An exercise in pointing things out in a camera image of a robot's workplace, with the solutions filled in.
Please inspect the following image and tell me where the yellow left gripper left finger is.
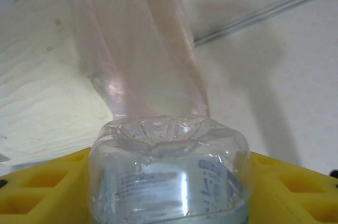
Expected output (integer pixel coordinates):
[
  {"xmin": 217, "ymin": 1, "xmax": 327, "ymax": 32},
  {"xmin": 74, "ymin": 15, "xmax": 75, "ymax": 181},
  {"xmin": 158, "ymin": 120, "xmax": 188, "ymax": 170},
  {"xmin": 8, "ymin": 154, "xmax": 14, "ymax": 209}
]
[{"xmin": 0, "ymin": 147, "xmax": 92, "ymax": 224}]

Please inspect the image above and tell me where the pink translucent bin liner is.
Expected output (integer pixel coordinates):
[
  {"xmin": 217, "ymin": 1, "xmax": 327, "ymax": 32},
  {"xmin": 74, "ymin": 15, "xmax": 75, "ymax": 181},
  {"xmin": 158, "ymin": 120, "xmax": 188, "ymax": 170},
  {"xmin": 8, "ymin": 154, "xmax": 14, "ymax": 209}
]
[{"xmin": 73, "ymin": 0, "xmax": 210, "ymax": 118}]

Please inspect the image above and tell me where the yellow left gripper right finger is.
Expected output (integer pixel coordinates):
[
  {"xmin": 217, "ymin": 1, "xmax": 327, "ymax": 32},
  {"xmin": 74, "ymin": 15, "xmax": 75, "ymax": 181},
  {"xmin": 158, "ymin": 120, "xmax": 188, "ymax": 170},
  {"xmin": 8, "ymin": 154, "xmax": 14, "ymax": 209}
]
[{"xmin": 247, "ymin": 151, "xmax": 338, "ymax": 224}]

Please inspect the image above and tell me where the clear bottle blue label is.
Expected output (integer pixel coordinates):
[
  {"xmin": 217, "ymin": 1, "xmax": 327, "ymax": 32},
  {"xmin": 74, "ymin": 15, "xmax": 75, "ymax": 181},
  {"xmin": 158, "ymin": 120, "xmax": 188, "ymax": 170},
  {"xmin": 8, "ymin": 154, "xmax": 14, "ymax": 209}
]
[{"xmin": 88, "ymin": 114, "xmax": 252, "ymax": 224}]

